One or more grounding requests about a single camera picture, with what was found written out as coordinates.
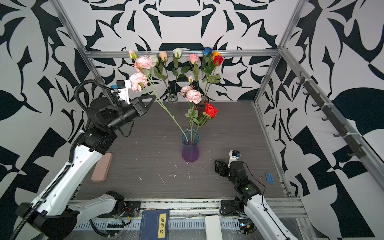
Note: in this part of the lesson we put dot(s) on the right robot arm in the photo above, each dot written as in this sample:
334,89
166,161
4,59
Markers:
252,201

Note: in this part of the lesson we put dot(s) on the orange rose stem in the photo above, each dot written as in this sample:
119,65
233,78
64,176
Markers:
215,54

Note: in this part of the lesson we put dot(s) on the peach rose stem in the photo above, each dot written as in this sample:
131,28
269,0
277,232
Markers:
163,68

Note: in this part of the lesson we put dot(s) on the small red carnation stem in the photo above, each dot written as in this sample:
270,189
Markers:
210,112

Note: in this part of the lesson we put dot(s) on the blue book yellow label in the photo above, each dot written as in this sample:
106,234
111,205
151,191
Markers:
154,225

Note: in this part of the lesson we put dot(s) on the blue purple glass vase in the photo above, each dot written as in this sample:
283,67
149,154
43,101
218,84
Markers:
190,147

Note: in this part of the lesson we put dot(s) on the pink rectangular block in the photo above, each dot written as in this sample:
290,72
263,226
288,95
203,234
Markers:
102,167

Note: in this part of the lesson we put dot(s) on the small blue object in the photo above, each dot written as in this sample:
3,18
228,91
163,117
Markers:
269,177

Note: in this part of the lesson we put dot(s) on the white rectangular device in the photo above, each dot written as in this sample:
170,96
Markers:
213,228

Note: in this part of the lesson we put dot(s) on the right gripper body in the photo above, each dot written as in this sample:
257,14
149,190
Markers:
231,177

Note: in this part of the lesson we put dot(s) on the clear glass vase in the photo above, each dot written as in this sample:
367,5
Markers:
172,99

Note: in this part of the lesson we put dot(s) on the pink rose stem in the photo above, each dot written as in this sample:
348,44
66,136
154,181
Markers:
193,58

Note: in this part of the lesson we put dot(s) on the blue rose stem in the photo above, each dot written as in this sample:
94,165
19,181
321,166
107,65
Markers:
206,67

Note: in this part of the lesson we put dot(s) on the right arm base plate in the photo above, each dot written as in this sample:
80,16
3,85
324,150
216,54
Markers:
231,207

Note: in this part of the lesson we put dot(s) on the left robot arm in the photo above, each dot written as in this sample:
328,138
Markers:
50,212

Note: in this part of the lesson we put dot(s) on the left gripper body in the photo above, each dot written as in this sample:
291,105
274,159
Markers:
128,112

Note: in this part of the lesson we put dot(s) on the large red rose stem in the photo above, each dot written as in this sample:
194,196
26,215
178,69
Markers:
215,77

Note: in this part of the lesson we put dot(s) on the black wall hook rail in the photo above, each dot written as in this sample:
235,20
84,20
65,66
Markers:
360,147

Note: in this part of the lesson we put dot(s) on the dark purple glass vase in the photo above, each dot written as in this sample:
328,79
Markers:
201,106

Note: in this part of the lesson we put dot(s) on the pink peony flower stem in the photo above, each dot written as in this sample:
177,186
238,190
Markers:
144,66

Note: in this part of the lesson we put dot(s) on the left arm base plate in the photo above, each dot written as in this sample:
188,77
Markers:
128,208

